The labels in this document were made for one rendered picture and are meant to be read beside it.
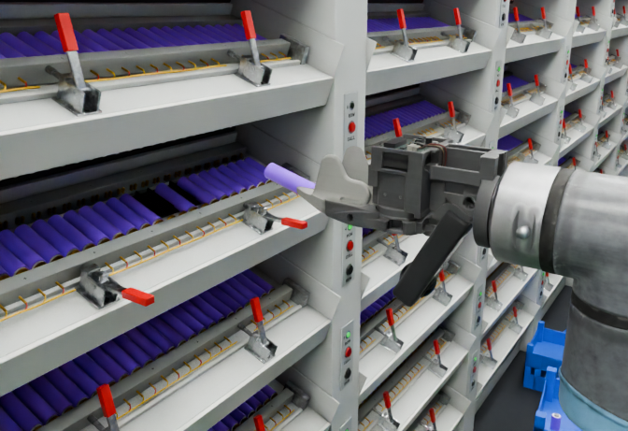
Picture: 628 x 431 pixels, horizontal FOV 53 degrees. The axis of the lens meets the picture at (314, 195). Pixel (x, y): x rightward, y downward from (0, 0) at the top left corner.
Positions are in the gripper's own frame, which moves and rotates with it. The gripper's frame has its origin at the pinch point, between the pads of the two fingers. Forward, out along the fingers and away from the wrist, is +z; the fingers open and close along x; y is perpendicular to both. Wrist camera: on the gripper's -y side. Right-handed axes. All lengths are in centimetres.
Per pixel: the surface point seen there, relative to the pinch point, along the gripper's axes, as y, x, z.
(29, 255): -5.6, 19.3, 22.8
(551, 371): -58, -77, -12
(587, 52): -2, -237, 19
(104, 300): -9.5, 16.8, 14.7
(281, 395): -46, -22, 21
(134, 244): -6.8, 9.0, 18.7
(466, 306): -58, -96, 14
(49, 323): -10.1, 22.2, 16.0
